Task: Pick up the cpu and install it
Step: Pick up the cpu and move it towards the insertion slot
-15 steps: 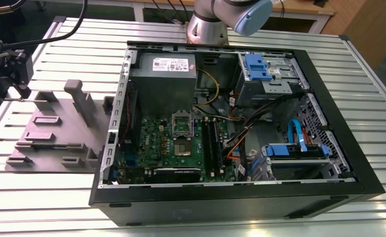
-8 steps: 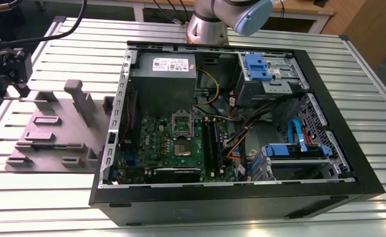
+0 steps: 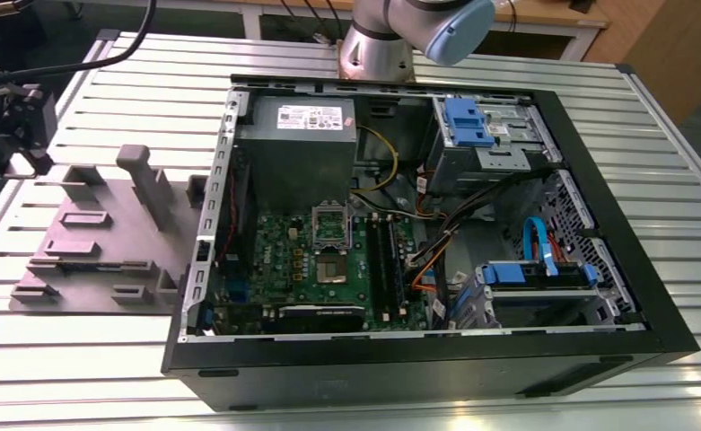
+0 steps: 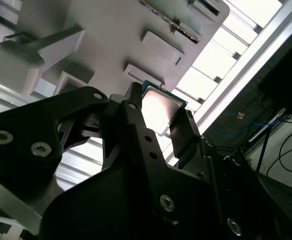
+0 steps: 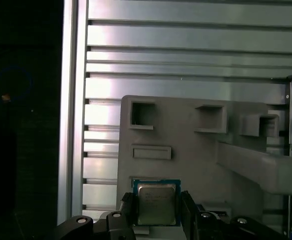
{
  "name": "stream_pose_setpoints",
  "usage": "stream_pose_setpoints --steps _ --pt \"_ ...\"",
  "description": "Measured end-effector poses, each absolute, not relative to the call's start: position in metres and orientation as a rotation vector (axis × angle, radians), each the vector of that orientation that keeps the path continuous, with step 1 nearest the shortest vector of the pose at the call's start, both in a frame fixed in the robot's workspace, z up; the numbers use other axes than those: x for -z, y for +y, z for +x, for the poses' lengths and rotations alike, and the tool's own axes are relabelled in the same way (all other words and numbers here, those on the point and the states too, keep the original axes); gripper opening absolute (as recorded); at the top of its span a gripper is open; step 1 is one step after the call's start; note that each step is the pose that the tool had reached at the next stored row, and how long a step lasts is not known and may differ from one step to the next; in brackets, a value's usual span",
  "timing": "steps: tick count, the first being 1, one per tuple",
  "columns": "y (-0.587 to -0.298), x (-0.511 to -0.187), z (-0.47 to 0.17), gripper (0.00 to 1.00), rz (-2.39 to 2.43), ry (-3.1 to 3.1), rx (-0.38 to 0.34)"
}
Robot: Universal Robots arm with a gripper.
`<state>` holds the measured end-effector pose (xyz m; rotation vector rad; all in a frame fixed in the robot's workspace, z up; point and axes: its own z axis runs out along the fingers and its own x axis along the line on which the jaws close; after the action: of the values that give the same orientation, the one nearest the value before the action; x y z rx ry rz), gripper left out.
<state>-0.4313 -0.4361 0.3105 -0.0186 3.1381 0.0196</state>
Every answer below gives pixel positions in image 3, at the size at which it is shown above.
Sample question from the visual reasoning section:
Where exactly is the metal socket cover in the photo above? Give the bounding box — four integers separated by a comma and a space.
311, 204, 351, 251

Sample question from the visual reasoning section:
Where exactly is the CPU socket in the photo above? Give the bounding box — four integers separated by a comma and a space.
314, 251, 351, 285

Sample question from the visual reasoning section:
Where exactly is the grey parts rack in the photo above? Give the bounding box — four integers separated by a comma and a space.
7, 144, 207, 315

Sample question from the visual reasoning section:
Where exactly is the grey power supply unit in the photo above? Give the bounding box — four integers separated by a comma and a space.
239, 96, 361, 212

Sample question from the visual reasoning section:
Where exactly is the green motherboard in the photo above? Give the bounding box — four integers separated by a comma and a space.
220, 214, 433, 336

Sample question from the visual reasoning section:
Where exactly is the black graphics card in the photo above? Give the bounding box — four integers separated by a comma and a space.
263, 303, 367, 333

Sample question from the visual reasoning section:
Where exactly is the blue plastic drive latch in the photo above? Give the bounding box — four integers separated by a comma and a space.
443, 96, 498, 147

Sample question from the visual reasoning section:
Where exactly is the black PC case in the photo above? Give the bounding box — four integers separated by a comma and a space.
160, 74, 701, 412

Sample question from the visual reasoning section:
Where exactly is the metal optical drive cage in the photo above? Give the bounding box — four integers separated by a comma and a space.
430, 93, 561, 194

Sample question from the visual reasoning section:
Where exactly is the hard disk in blue carrier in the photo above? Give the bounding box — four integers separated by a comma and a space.
474, 259, 601, 293

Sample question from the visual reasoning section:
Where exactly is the metal disk bay cage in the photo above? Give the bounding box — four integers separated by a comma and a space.
445, 262, 637, 331

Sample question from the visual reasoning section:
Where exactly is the wooden cabinet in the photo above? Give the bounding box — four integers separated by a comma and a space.
586, 0, 701, 125

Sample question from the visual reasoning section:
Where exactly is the black cable clear plug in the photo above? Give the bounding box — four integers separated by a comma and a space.
280, 0, 343, 54

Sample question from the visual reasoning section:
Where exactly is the yellow wire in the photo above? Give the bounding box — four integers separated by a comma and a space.
349, 128, 401, 195

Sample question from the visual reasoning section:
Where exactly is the orange data wire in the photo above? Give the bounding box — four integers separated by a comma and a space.
413, 264, 447, 293

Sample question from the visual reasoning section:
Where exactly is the black cable bundle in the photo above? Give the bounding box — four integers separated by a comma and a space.
409, 170, 546, 270

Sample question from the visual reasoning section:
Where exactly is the blue data wire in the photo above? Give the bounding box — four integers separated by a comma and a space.
521, 216, 559, 277

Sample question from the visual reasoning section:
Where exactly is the wooden desk white frame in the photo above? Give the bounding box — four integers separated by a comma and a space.
493, 0, 613, 62

